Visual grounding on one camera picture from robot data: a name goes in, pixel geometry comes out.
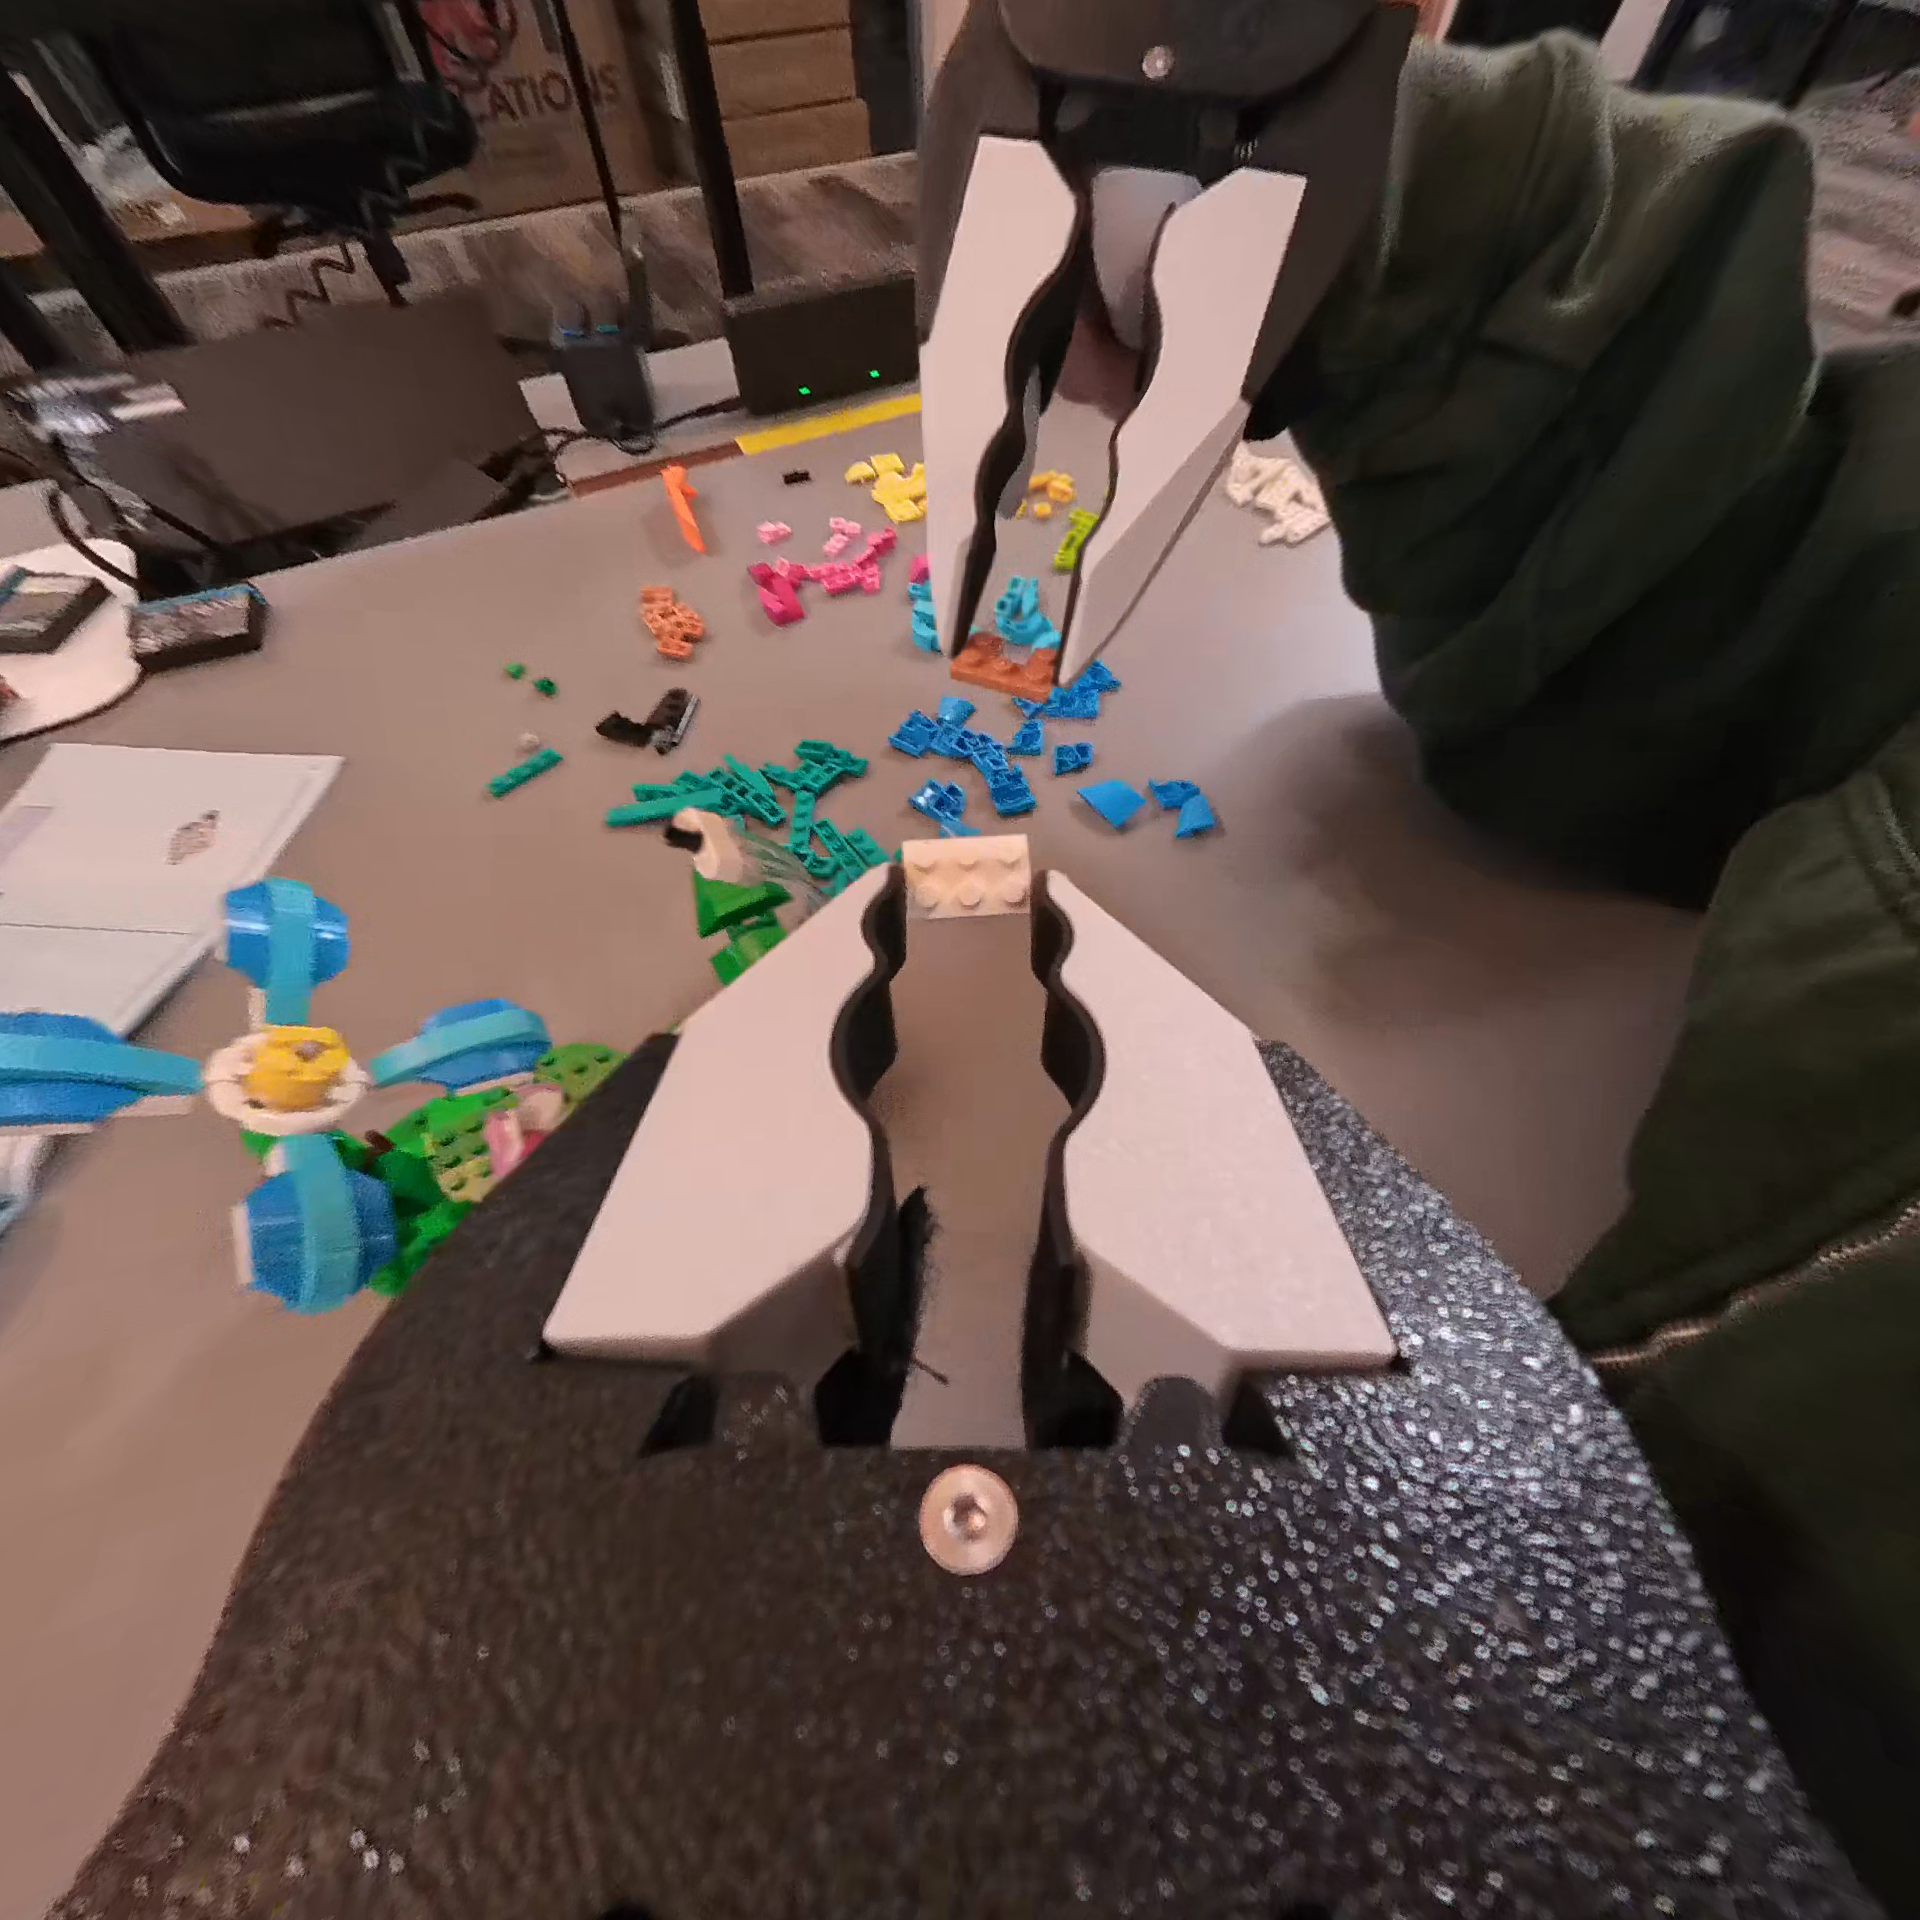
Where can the black device with green lights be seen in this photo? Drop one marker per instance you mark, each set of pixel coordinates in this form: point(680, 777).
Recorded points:
point(819, 346)

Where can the small black box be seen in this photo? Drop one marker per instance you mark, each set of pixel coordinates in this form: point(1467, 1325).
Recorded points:
point(195, 623)

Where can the pile of white lego pieces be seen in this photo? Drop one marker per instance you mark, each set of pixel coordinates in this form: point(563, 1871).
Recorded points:
point(1277, 494)

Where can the pile of blue lego pieces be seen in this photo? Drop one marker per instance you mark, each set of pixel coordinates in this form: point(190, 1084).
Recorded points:
point(974, 750)

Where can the blue lego flower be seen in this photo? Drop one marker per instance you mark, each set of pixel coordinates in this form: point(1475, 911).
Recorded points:
point(306, 1068)

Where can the pile of orange lego pieces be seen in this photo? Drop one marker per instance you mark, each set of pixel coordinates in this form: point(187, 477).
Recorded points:
point(673, 620)

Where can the small green lego pieces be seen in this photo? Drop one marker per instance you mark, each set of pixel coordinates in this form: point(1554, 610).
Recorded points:
point(525, 769)

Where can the brown lego plate assembly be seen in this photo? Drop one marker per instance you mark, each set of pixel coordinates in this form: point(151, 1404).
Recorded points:
point(1021, 662)

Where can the white lego plate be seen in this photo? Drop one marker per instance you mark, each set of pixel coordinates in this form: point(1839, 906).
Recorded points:
point(967, 881)

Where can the yellow tape strip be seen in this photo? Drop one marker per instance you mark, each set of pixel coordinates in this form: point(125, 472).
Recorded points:
point(825, 425)

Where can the pile of yellow lego pieces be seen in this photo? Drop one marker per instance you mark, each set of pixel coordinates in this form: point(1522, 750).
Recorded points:
point(902, 487)

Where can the person's right forearm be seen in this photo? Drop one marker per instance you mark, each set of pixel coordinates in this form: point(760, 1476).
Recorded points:
point(1575, 450)

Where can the white and green lego figure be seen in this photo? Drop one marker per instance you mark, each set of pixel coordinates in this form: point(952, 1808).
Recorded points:
point(728, 885)

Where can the black office chair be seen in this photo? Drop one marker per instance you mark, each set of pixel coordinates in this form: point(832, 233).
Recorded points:
point(254, 105)

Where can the pile of teal lego pieces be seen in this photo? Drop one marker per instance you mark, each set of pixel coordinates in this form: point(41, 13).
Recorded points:
point(763, 788)

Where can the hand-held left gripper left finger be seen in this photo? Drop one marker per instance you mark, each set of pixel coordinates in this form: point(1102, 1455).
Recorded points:
point(721, 1170)

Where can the white round disc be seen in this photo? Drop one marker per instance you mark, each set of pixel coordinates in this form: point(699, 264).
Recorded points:
point(59, 690)

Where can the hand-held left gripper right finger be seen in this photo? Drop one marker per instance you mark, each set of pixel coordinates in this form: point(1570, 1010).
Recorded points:
point(1200, 1170)

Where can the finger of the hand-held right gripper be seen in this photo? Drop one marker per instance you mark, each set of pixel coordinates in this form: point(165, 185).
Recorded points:
point(974, 346)
point(1200, 389)

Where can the orange brick separator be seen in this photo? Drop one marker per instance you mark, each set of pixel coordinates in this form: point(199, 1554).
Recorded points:
point(681, 511)

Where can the pile of turquoise lego pieces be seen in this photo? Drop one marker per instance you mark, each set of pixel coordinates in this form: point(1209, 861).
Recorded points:
point(921, 609)

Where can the black lego pieces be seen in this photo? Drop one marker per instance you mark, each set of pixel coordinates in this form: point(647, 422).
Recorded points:
point(653, 720)

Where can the printed cardboard box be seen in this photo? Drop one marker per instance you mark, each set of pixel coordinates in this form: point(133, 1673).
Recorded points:
point(661, 89)

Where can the white instruction booklet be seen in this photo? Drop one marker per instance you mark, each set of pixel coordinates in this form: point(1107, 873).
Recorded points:
point(149, 855)

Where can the pile of lime lego pieces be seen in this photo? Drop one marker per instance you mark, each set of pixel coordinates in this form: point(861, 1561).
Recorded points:
point(1074, 540)

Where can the pile of pink lego pieces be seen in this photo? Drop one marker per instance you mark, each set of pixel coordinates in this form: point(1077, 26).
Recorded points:
point(819, 578)

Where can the black laptop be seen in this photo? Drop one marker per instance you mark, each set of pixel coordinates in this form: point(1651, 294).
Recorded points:
point(330, 422)

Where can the black charger with blue lights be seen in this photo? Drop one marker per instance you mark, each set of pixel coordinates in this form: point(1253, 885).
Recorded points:
point(603, 376)

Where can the green lego plant base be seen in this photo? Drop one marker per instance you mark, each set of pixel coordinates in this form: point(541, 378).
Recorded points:
point(450, 1161)

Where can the person's green jacket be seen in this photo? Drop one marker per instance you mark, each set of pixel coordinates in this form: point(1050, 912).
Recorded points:
point(1799, 1141)

